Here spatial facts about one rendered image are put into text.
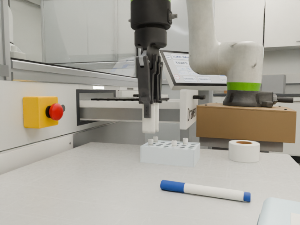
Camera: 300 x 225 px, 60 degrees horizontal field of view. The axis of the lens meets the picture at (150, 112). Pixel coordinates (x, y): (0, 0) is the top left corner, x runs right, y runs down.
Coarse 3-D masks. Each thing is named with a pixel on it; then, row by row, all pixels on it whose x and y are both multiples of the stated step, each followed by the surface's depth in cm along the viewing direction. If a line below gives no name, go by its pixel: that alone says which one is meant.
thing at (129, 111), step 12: (84, 108) 81; (96, 108) 80; (108, 108) 79; (120, 108) 77; (132, 108) 76; (168, 108) 73; (96, 120) 80; (108, 120) 79; (120, 120) 78; (132, 120) 77; (168, 120) 73
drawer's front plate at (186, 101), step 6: (180, 90) 70; (186, 90) 70; (192, 90) 82; (180, 96) 70; (186, 96) 70; (192, 96) 82; (180, 102) 70; (186, 102) 70; (192, 102) 82; (180, 108) 71; (186, 108) 70; (192, 108) 83; (180, 114) 71; (186, 114) 71; (180, 120) 71; (186, 120) 71; (192, 120) 83; (180, 126) 71; (186, 126) 71
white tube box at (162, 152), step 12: (144, 144) 61; (156, 144) 63; (168, 144) 63; (180, 144) 63; (192, 144) 63; (144, 156) 59; (156, 156) 58; (168, 156) 57; (180, 156) 56; (192, 156) 56
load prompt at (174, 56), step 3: (171, 54) 172; (174, 54) 173; (177, 54) 174; (180, 54) 175; (183, 54) 177; (174, 57) 171; (177, 57) 172; (180, 57) 174; (183, 57) 175; (186, 57) 176
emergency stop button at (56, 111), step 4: (52, 104) 59; (56, 104) 59; (52, 108) 58; (56, 108) 59; (60, 108) 60; (52, 112) 58; (56, 112) 59; (60, 112) 60; (52, 116) 59; (56, 116) 59; (60, 116) 60; (56, 120) 60
